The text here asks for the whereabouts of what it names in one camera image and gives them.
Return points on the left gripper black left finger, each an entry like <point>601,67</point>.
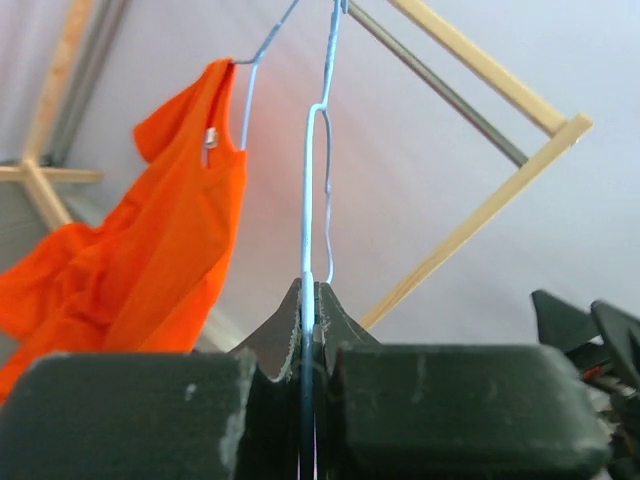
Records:
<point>161,416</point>

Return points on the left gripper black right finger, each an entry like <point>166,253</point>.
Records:
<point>449,411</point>

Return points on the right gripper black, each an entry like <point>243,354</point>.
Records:
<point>571,330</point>

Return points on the orange t shirt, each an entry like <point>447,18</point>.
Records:
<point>145,279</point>

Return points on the wooden clothes rack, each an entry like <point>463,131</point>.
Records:
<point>562,133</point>

